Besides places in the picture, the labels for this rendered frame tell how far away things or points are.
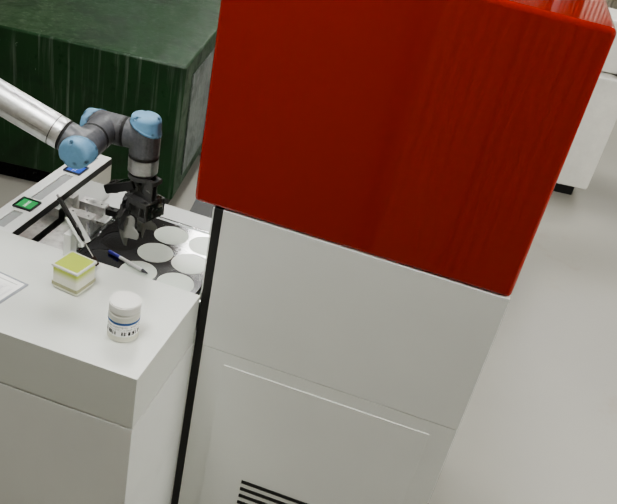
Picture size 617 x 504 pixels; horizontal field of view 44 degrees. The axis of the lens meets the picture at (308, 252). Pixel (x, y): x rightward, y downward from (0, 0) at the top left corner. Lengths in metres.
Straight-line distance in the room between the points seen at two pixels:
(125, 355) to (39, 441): 0.34
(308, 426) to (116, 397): 0.56
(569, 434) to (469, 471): 0.57
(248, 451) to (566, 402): 1.84
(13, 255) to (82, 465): 0.54
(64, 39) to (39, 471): 2.44
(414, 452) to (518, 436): 1.36
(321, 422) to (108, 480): 0.55
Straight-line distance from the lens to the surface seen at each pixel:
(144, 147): 1.91
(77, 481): 1.99
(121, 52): 3.90
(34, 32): 4.04
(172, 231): 2.30
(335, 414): 2.01
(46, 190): 2.35
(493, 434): 3.31
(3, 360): 1.85
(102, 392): 1.75
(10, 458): 2.05
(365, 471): 2.12
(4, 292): 1.91
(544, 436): 3.42
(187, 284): 2.08
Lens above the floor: 2.09
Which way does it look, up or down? 31 degrees down
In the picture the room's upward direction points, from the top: 13 degrees clockwise
